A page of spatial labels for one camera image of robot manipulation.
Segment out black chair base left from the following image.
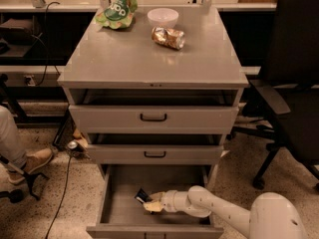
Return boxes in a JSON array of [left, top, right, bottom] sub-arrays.
[[0, 156, 50, 204]]

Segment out black floor cable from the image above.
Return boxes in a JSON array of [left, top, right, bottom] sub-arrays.
[[44, 152, 74, 239]]

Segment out green chip bag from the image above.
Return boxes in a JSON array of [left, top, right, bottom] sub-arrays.
[[95, 0, 138, 30]]

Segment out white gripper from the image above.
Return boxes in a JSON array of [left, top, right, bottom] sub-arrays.
[[143, 190, 190, 212]]

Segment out grey open bottom drawer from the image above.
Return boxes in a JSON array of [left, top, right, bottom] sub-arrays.
[[87, 164, 223, 239]]

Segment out grey drawer cabinet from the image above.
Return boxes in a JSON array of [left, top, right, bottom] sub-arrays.
[[58, 6, 248, 183]]

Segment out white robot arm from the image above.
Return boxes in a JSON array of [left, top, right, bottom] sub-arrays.
[[143, 185, 308, 239]]

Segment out light trouser leg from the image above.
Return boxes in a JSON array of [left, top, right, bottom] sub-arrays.
[[0, 107, 27, 168]]

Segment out grey top drawer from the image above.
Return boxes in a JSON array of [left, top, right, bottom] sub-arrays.
[[69, 105, 238, 134]]

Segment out grey middle drawer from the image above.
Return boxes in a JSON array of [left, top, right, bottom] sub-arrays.
[[88, 144, 223, 165]]

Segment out blue rxbar blueberry bar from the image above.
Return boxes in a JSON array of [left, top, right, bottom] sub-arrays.
[[135, 188, 152, 203]]

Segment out wall power outlet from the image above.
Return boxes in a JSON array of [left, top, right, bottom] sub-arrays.
[[25, 76, 36, 87]]

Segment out black office chair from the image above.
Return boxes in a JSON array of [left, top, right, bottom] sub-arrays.
[[233, 0, 319, 189]]

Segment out tan shoe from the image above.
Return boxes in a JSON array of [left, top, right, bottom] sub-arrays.
[[7, 148, 53, 185]]

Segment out crushed gold soda can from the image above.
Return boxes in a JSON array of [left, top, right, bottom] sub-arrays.
[[152, 26, 185, 50]]

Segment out white bowl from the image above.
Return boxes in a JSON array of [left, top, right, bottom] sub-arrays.
[[148, 8, 179, 28]]

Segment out silver can on floor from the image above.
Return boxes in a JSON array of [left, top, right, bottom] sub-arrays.
[[67, 140, 79, 151]]

